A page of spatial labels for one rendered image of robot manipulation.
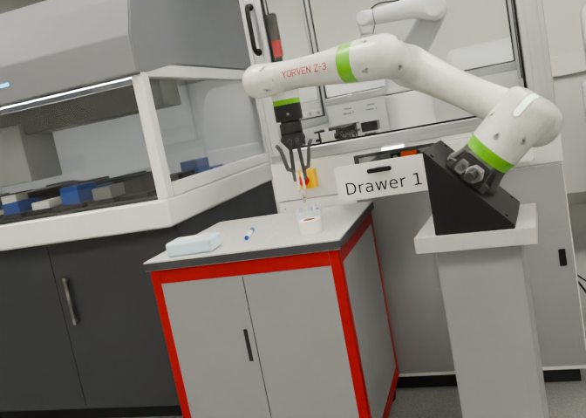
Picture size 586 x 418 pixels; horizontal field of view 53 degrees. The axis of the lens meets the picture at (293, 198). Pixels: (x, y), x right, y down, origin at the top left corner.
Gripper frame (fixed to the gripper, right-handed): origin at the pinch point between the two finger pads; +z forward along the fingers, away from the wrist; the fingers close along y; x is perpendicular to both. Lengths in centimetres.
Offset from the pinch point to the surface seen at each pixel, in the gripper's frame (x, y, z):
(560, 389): 0, -77, 89
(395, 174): 20.6, -29.7, 1.0
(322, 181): -20.1, -7.0, 3.6
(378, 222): -15.5, -24.9, 22.1
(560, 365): -2, -78, 81
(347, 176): 16.9, -15.4, -0.4
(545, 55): 0, -86, -26
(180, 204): -18, 47, 3
